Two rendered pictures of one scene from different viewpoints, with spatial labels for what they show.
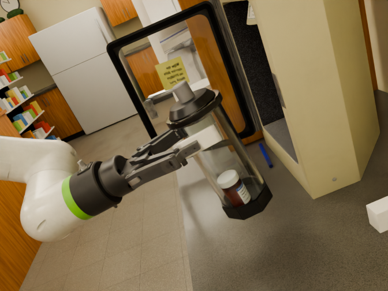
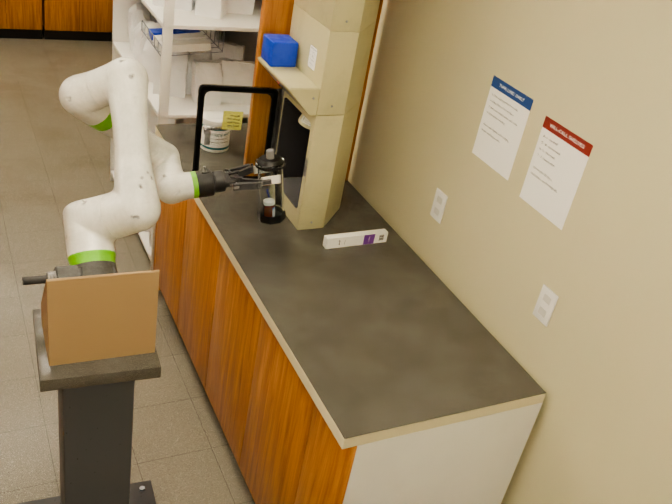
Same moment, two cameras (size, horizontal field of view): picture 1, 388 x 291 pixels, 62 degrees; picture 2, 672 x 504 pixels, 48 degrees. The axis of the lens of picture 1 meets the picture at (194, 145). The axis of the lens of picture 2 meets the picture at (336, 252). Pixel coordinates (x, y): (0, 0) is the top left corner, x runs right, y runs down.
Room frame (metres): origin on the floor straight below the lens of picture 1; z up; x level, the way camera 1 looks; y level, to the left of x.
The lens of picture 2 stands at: (-1.63, 1.10, 2.39)
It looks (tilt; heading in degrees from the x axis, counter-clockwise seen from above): 31 degrees down; 326
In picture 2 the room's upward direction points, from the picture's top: 11 degrees clockwise
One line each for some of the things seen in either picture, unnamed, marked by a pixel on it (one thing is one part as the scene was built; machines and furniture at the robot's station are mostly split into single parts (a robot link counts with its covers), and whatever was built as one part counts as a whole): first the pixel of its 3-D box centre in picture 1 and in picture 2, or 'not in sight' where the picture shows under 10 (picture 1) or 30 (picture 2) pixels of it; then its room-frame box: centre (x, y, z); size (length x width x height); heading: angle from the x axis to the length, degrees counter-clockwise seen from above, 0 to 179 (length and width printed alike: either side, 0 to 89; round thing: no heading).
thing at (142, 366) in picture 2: not in sight; (95, 342); (0.13, 0.67, 0.92); 0.32 x 0.32 x 0.04; 83
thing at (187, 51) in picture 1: (185, 91); (234, 135); (0.90, -0.04, 1.19); 0.30 x 0.01 x 0.40; 80
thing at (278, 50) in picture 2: not in sight; (279, 50); (0.82, -0.15, 1.56); 0.10 x 0.10 x 0.09; 87
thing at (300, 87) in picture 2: not in sight; (286, 85); (0.72, -0.14, 1.46); 0.32 x 0.12 x 0.10; 177
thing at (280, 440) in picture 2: not in sight; (296, 331); (0.54, -0.25, 0.45); 2.05 x 0.67 x 0.90; 177
